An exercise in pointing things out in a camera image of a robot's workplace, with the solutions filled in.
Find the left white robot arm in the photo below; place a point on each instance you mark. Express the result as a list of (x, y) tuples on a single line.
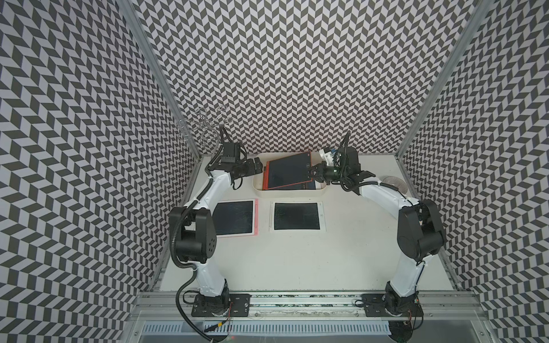
[(193, 237)]

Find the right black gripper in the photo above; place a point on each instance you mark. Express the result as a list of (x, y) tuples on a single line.
[(319, 174)]

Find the pink tablet in box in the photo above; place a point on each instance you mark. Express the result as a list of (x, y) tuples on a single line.
[(312, 185)]

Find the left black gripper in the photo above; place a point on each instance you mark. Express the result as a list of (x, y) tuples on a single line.
[(251, 168)]

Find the red framed writing tablet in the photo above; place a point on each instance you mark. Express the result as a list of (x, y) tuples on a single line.
[(285, 173)]

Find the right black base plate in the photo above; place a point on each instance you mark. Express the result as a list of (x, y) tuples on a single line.
[(391, 305)]

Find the clear glass bowl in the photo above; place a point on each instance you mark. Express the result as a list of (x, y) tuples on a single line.
[(397, 184)]

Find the white framed writing tablet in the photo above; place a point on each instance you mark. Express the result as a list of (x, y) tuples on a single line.
[(297, 216)]

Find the silver wire stand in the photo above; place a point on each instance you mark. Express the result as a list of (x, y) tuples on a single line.
[(206, 128)]

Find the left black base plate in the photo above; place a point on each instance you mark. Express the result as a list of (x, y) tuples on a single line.
[(233, 304)]

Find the pink edged writing tablet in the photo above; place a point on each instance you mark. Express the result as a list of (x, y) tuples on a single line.
[(236, 218)]

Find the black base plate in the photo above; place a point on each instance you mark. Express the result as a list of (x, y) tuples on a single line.
[(233, 304), (391, 305)]

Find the aluminium front rail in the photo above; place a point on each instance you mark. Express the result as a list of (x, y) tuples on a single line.
[(436, 305)]

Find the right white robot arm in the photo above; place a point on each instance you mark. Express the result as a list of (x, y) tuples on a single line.
[(420, 231)]

